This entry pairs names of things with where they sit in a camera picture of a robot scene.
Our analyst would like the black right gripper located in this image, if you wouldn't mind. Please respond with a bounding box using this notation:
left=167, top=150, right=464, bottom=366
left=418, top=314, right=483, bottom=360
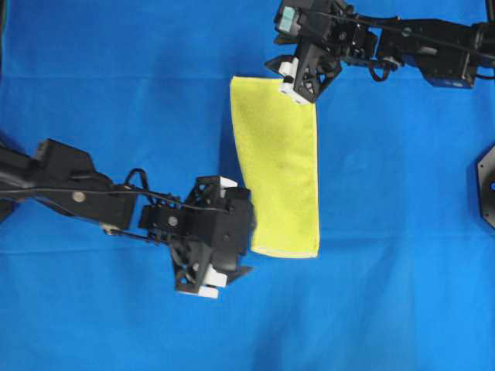
left=264, top=42, right=342, bottom=104

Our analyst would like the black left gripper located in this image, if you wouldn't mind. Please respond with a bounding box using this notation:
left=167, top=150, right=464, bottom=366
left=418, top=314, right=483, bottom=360
left=169, top=175, right=253, bottom=298

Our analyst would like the yellow-green microfibre towel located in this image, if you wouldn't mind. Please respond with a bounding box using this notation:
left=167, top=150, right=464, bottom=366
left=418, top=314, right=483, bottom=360
left=230, top=77, right=320, bottom=259

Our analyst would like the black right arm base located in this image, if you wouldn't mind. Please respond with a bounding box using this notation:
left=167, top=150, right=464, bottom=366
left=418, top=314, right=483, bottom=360
left=476, top=145, right=495, bottom=229

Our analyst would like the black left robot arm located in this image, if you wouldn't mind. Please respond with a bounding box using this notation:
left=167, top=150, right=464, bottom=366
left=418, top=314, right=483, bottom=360
left=1, top=139, right=255, bottom=299

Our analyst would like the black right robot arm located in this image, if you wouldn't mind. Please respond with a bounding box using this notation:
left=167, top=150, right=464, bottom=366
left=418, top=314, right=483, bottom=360
left=265, top=1, right=494, bottom=104

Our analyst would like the blue table cloth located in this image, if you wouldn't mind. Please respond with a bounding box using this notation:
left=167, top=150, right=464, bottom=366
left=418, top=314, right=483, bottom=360
left=1, top=1, right=494, bottom=370

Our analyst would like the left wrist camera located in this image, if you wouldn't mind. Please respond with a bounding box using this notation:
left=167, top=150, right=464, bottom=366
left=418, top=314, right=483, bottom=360
left=211, top=188, right=255, bottom=275

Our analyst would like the black left camera cable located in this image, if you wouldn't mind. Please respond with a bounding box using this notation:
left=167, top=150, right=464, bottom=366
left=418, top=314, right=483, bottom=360
left=0, top=168, right=233, bottom=213

